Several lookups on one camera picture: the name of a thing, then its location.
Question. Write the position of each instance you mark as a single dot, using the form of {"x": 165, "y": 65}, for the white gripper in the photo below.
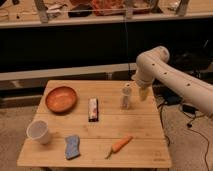
{"x": 143, "y": 93}

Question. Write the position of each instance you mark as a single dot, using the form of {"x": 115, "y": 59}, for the clear plastic bottle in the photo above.
{"x": 126, "y": 96}

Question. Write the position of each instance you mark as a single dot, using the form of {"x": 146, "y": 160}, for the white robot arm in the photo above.
{"x": 152, "y": 64}

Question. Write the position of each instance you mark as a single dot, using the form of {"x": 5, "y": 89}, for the small rectangular box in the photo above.
{"x": 93, "y": 110}

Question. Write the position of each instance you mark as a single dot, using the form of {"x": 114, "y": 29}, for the wooden table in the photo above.
{"x": 147, "y": 149}

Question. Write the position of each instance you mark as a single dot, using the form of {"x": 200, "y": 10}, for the orange carrot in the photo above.
{"x": 117, "y": 146}

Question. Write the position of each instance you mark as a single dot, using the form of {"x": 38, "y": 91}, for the orange wooden bowl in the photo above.
{"x": 61, "y": 99}

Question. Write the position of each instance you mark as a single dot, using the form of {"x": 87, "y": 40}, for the blue sponge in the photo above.
{"x": 72, "y": 147}

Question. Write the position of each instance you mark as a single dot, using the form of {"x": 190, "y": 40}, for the white cup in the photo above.
{"x": 39, "y": 131}

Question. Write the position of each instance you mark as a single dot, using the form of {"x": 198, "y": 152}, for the cluttered background shelf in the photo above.
{"x": 39, "y": 13}

